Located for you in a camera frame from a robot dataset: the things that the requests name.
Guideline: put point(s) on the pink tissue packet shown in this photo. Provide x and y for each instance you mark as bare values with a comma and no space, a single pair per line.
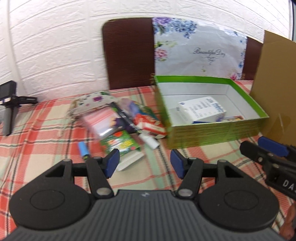
102,123

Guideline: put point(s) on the red white card box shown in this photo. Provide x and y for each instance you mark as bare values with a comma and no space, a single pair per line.
150,125

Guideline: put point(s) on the white tube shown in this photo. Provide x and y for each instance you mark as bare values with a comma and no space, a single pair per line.
149,140

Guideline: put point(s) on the blue cylindrical tube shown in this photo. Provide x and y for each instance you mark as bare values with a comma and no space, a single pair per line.
84,152

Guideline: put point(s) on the person's right hand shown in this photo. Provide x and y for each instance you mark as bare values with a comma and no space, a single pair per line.
287,230

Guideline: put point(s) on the white medicine box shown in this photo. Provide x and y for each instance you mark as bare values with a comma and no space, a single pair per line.
201,110

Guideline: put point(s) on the black pen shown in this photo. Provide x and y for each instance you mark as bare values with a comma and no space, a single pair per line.
125,121

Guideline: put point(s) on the floral white plastic bag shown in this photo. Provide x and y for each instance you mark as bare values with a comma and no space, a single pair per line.
188,48

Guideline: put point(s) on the dark brown headboard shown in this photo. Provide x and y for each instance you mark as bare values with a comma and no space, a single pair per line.
129,53

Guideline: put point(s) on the red patterned card pack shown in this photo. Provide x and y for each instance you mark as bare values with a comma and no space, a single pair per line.
231,118

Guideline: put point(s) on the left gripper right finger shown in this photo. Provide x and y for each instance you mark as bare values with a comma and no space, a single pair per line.
189,170

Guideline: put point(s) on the brown cardboard box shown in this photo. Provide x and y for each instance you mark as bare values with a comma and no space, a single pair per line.
274,87

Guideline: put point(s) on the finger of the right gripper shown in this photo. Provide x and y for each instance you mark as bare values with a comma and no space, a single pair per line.
256,153
281,150

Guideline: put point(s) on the green storage box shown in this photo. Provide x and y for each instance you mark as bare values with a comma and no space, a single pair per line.
170,90

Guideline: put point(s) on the green snack box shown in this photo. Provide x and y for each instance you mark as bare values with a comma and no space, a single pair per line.
121,141

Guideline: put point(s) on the printed white fabric pouch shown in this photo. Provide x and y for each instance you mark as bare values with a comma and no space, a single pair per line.
89,103

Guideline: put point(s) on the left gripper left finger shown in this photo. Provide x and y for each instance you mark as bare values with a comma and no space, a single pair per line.
99,170

